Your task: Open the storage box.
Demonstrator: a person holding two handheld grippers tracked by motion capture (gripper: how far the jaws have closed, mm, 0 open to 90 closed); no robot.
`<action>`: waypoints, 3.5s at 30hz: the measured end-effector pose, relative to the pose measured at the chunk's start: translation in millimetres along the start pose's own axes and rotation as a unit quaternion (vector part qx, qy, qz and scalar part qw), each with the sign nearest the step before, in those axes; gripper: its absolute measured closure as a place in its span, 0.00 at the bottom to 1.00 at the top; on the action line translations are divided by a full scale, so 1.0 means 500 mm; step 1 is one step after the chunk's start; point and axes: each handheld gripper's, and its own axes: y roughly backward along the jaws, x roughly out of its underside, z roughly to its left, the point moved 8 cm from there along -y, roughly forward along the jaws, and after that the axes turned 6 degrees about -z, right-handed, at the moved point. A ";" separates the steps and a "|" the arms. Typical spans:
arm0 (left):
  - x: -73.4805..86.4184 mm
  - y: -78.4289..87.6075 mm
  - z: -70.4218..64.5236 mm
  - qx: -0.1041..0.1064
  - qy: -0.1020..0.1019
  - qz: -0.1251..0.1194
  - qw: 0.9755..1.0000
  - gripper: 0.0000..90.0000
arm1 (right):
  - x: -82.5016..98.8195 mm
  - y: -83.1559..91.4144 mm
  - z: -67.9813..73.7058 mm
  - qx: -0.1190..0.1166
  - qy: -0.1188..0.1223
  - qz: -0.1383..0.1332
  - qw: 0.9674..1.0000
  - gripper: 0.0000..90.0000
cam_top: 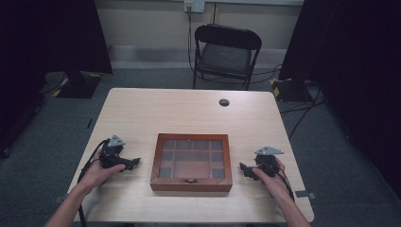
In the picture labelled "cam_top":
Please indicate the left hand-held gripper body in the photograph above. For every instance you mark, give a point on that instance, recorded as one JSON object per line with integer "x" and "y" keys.
{"x": 111, "y": 154}

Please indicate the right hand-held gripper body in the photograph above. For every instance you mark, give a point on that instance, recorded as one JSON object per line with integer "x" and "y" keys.
{"x": 268, "y": 160}

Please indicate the wooden box with glass lid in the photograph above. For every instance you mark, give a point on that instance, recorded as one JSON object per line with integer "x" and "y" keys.
{"x": 191, "y": 164}

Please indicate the person's left hand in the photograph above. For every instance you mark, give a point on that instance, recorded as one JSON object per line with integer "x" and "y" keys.
{"x": 96, "y": 172}

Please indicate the person's right hand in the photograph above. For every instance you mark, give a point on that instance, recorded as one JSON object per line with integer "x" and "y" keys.
{"x": 274, "y": 184}

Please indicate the grey tape strip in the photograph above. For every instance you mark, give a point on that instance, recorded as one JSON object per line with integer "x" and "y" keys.
{"x": 305, "y": 194}

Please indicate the black stand base yellow tape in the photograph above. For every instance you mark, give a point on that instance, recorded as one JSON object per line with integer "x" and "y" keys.
{"x": 290, "y": 90}

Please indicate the black folding chair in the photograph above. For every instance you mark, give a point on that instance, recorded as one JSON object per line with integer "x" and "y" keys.
{"x": 225, "y": 56}

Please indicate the dark curtain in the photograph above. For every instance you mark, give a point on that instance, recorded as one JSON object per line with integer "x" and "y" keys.
{"x": 356, "y": 78}
{"x": 38, "y": 47}

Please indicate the white wall socket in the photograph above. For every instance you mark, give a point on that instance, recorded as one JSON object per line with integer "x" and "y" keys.
{"x": 194, "y": 5}

